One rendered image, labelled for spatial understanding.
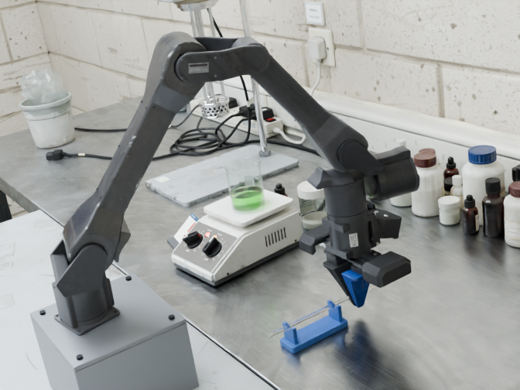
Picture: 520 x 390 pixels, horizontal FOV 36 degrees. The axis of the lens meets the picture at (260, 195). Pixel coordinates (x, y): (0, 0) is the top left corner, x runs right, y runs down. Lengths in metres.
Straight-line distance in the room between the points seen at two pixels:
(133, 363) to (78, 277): 0.13
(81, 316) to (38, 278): 0.46
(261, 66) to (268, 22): 1.09
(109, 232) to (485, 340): 0.52
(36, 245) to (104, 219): 0.66
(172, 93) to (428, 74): 0.81
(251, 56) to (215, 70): 0.05
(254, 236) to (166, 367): 0.37
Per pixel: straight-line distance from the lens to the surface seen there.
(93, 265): 1.02
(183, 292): 1.35
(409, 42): 1.69
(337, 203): 1.11
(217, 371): 1.14
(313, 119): 1.05
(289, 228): 1.41
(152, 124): 0.99
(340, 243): 1.14
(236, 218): 1.37
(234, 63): 0.98
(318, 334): 1.16
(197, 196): 1.71
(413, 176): 1.14
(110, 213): 1.02
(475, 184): 1.43
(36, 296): 1.46
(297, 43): 2.01
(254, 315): 1.25
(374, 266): 1.10
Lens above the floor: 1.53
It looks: 22 degrees down
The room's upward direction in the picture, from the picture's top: 9 degrees counter-clockwise
